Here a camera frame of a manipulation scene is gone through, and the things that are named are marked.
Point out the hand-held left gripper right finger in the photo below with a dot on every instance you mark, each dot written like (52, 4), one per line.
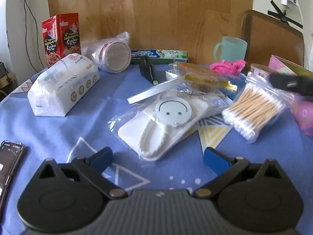
(214, 161)

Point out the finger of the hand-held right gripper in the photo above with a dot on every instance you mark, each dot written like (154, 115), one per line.
(291, 82)

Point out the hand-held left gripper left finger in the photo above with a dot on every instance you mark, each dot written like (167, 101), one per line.
(102, 158)

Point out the bag of cotton swabs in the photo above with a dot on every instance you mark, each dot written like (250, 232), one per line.
(254, 107)

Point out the pink cardboard box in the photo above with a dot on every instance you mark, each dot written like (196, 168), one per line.
(288, 66)

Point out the pink plastic bag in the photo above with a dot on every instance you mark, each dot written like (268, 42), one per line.
(304, 113)

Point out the white round can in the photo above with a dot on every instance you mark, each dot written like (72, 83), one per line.
(259, 70)

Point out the blue printed tablecloth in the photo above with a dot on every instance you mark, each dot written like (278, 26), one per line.
(80, 127)

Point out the brown woven tray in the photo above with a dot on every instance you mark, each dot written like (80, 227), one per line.
(271, 41)

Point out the clear blue printed packet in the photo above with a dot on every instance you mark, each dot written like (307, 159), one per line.
(220, 104)

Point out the white smiley phone case packet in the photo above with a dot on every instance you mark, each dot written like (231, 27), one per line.
(156, 124)

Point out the pink knitted scrunchie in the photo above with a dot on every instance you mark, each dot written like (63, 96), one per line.
(226, 66)

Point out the black tape cross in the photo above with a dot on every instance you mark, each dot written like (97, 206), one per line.
(285, 16)

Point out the green plastic mug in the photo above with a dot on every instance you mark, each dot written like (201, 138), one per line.
(232, 49)

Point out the clear cookie packet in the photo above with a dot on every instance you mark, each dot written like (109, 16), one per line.
(203, 78)

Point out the flat silver strip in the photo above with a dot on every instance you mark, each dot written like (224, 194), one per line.
(152, 91)

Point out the white tissue pack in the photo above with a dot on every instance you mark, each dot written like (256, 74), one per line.
(61, 85)

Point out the black smartphone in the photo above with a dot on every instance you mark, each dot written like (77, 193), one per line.
(9, 164)

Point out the small white green box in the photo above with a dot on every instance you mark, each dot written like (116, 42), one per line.
(171, 74)

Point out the paper cups in plastic bag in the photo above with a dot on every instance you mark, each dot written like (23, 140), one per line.
(115, 56)

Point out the green toothpaste box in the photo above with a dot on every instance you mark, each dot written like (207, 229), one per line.
(161, 55)

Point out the red snack tin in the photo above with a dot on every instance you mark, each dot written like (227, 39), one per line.
(64, 39)

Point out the wooden board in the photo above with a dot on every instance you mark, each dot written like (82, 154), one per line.
(159, 17)

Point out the dark object by wall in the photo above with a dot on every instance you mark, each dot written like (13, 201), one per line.
(6, 78)

